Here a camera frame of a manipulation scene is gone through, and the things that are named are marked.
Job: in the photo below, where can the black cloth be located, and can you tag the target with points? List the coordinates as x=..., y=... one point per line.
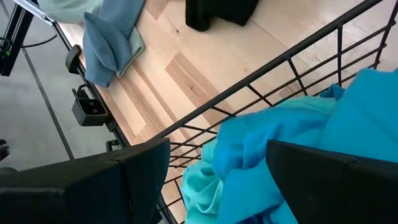
x=217, y=12

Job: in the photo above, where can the mint green cloth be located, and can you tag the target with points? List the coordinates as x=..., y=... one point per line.
x=199, y=193

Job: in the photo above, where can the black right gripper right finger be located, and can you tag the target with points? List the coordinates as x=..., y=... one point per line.
x=342, y=193

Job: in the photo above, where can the bright blue fleece cloth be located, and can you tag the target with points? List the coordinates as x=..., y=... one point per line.
x=357, y=124

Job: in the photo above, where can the black frame post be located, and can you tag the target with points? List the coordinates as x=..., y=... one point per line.
x=14, y=40

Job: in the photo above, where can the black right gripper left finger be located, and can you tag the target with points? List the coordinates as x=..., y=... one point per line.
x=93, y=186

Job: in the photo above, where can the black table-level camera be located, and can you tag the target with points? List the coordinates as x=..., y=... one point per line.
x=88, y=109

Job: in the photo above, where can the grey-blue knitted sweater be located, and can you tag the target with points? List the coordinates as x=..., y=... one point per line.
x=105, y=46

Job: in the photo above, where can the black table clamp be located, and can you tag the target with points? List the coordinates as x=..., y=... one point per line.
x=73, y=59

